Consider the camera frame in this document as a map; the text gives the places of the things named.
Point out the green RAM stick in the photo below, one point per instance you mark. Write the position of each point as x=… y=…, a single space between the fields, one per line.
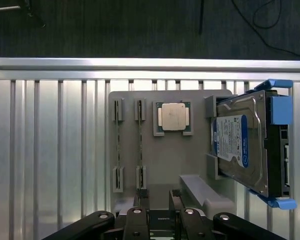
x=140 y=140
x=118 y=140

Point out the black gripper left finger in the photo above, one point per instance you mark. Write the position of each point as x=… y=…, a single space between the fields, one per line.
x=136 y=225

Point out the hard disk with blue label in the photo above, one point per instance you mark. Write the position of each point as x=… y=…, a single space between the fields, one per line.
x=237 y=140

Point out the black stand leg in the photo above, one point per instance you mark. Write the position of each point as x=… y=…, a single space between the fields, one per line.
x=36 y=15

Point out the grey parts rack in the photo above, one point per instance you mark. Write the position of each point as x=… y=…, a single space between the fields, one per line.
x=170 y=155

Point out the thin black pole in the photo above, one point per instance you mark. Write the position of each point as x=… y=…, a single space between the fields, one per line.
x=201 y=17

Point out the silver metal bar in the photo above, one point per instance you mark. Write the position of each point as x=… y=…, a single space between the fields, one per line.
x=3 y=8

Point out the CPU with silver lid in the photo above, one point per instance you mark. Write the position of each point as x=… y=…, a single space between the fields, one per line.
x=173 y=116

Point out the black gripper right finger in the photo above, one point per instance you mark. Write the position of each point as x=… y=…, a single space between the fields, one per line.
x=190 y=225

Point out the blue disk caddy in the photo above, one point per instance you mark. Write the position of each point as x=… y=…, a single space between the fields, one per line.
x=281 y=110

